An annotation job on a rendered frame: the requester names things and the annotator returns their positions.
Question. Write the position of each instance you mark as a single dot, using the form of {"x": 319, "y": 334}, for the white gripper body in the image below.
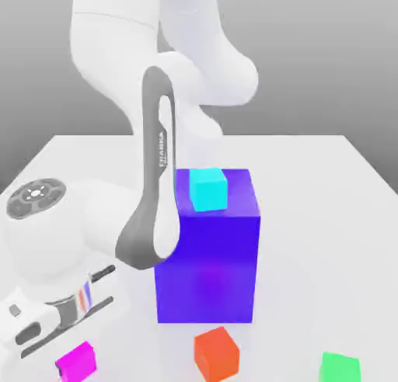
{"x": 93, "y": 321}

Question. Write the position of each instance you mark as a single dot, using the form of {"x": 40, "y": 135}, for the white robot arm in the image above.
{"x": 112, "y": 62}

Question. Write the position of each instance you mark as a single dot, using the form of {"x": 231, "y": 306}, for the large blue box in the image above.
{"x": 206, "y": 264}

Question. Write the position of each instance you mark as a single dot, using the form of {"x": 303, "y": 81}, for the small cyan cube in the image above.
{"x": 207, "y": 189}

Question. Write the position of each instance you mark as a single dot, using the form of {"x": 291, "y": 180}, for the small green cube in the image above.
{"x": 339, "y": 368}

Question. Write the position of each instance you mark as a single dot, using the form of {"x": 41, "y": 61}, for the small orange cube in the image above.
{"x": 216, "y": 354}

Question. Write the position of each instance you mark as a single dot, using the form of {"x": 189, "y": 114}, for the small magenta cube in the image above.
{"x": 77, "y": 361}

